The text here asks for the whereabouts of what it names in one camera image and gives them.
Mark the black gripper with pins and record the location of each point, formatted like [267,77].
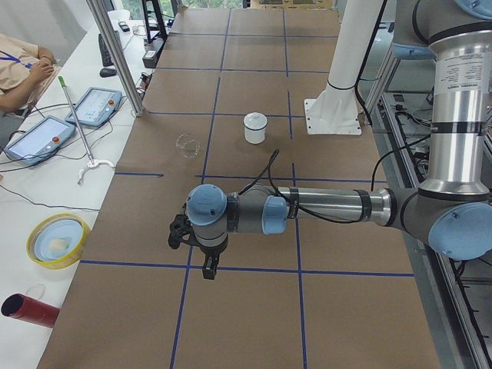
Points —
[210,253]

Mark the clear glass funnel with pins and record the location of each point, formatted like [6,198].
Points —
[188,145]

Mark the white cup lid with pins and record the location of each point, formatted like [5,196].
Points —
[255,121]

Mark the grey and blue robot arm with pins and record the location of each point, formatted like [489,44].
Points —
[457,34]

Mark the white enamel cup blue rim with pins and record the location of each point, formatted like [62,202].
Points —
[255,134]

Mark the yellow bowl with blue plate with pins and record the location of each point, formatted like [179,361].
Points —
[58,241]

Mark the red cylinder tube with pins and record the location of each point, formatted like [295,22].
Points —
[27,309]

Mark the far teach pendant tablet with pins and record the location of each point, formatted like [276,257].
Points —
[97,105]

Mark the teach pendant tablet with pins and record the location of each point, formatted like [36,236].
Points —
[41,141]
[97,105]

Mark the near teach pendant tablet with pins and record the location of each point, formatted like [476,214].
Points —
[41,141]

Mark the black computer mouse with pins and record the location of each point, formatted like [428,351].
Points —
[107,72]

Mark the black keyboard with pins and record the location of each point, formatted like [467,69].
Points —
[104,52]

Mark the seated person beige shirt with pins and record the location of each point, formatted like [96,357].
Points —
[26,72]

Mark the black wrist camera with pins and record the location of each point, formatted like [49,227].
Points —
[181,232]

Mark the grabber stick green handle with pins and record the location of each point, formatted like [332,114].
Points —
[93,163]

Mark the aluminium frame post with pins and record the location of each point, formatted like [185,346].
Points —
[117,55]

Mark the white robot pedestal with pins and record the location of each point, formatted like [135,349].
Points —
[334,111]

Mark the aluminium side frame rail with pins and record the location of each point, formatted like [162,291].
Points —
[443,202]

